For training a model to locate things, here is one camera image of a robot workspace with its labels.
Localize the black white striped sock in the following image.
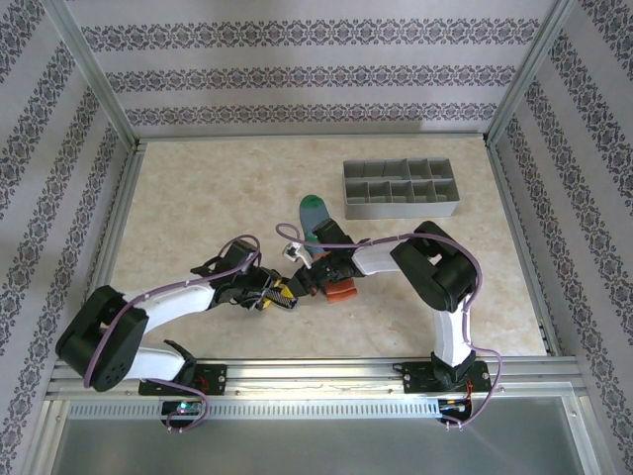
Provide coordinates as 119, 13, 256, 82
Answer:
269, 287, 299, 310

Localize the grey green orange sock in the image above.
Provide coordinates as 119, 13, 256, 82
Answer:
298, 195, 357, 304

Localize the grey divided organizer box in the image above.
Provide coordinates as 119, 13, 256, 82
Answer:
341, 157, 461, 221

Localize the controller board with green light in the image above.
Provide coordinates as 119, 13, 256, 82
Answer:
161, 401, 204, 417

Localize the grey metal panel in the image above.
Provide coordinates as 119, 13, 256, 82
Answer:
48, 415, 589, 475

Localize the aluminium mounting rail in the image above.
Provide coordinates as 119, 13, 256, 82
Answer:
46, 358, 588, 397

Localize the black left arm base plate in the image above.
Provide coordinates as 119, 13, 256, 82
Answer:
137, 363, 228, 397

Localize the aluminium frame crossbar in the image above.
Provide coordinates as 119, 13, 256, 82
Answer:
136, 132, 491, 144

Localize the grey slotted cable duct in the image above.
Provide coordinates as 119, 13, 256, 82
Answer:
68, 399, 441, 417

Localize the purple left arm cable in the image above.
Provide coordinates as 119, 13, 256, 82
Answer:
83, 235, 262, 432

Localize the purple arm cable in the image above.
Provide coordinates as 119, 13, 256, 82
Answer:
83, 235, 262, 432
274, 223, 505, 431

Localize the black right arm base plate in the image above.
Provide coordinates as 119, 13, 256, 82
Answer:
400, 360, 494, 395

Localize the aluminium frame side rail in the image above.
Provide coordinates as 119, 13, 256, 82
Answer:
484, 138, 565, 357
46, 141, 149, 367

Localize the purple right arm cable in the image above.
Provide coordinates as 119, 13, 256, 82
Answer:
274, 223, 505, 431

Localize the controller board with red wires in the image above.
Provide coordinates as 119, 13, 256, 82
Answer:
438, 398, 474, 415

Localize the aluminium frame post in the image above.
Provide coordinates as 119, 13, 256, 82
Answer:
42, 0, 144, 152
482, 0, 588, 147

